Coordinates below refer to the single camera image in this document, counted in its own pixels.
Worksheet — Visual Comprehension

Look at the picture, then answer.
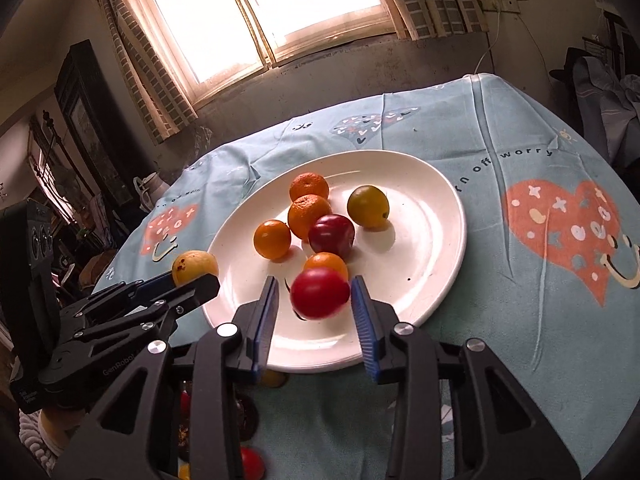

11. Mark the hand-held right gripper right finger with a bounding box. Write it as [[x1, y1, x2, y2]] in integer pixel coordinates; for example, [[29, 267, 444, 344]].
[[350, 275, 583, 480]]

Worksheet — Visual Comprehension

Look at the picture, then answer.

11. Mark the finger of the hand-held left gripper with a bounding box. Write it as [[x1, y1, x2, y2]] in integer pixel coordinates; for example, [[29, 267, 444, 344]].
[[50, 274, 222, 366], [60, 272, 177, 333]]

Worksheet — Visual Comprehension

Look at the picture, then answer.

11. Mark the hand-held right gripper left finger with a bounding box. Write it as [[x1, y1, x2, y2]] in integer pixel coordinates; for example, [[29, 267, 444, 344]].
[[52, 275, 281, 480]]

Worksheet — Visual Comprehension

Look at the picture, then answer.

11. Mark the spotted yellow fruit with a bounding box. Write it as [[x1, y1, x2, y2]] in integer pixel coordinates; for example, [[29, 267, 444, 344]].
[[171, 251, 220, 287]]

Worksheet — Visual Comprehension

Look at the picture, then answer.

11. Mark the large red tomato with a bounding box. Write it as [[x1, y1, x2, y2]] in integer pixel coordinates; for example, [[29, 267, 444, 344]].
[[290, 267, 351, 321]]

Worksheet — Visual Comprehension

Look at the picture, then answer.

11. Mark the white round plate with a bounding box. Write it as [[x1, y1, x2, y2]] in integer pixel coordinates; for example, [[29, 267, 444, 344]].
[[201, 150, 468, 374]]

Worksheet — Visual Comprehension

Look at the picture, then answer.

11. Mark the person's left forearm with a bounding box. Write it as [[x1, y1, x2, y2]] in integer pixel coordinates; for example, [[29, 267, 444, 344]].
[[17, 405, 83, 476]]

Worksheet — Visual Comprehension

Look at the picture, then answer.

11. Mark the dark red plum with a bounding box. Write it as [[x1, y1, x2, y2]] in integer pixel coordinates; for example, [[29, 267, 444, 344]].
[[308, 214, 356, 260]]

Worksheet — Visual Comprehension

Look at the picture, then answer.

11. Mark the white pitcher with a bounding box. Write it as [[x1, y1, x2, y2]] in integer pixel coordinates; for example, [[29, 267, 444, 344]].
[[134, 172, 171, 213]]

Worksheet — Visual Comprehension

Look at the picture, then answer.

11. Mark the orange mandarin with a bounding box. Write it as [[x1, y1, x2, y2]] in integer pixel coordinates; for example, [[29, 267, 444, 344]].
[[287, 194, 333, 240], [289, 172, 331, 202]]

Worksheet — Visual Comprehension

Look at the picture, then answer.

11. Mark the yellow-green plum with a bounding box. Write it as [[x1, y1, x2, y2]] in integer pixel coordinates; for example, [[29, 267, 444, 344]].
[[347, 185, 390, 228]]

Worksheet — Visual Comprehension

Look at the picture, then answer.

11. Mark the dark framed picture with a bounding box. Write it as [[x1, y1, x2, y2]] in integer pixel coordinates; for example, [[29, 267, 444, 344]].
[[54, 40, 136, 206]]

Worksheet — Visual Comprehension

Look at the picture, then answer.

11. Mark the window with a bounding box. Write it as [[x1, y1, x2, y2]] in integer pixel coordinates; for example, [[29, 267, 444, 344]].
[[117, 0, 416, 106]]

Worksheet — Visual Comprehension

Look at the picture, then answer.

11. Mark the pile of clothes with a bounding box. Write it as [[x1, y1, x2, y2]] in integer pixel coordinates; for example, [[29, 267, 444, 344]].
[[550, 47, 640, 171]]

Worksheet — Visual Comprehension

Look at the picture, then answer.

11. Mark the white cable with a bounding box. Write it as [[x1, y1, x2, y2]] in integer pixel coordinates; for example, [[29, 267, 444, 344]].
[[470, 9, 502, 77]]

